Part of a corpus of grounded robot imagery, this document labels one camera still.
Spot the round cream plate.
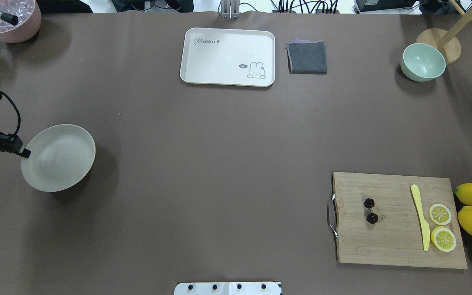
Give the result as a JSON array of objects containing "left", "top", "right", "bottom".
[{"left": 21, "top": 124, "right": 97, "bottom": 193}]

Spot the dark red cherry pair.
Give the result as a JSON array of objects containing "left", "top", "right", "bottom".
[{"left": 363, "top": 198, "right": 385, "bottom": 225}]

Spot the cream rabbit tray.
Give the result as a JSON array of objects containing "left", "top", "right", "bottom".
[{"left": 179, "top": 27, "right": 276, "bottom": 87}]

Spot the pink bowl with ice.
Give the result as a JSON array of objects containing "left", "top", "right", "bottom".
[{"left": 0, "top": 0, "right": 42, "bottom": 43}]

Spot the folded grey cloth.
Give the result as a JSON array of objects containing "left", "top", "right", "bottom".
[{"left": 286, "top": 39, "right": 328, "bottom": 75}]

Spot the wooden cutting board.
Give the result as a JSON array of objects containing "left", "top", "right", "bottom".
[{"left": 328, "top": 172, "right": 467, "bottom": 270}]

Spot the mint green bowl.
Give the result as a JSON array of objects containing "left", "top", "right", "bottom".
[{"left": 399, "top": 43, "right": 447, "bottom": 82}]

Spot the yellow plastic knife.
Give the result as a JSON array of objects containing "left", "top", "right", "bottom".
[{"left": 410, "top": 184, "right": 430, "bottom": 252}]

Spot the lemon slice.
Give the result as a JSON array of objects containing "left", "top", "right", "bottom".
[
  {"left": 430, "top": 226, "right": 456, "bottom": 252},
  {"left": 428, "top": 203, "right": 452, "bottom": 226}
]

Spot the wooden cup stand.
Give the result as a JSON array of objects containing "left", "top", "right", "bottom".
[{"left": 416, "top": 0, "right": 472, "bottom": 65}]

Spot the aluminium frame post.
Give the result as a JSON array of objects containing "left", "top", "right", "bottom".
[{"left": 219, "top": 0, "right": 241, "bottom": 19}]

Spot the white mounting pedestal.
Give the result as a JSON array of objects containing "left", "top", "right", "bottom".
[{"left": 174, "top": 281, "right": 282, "bottom": 295}]

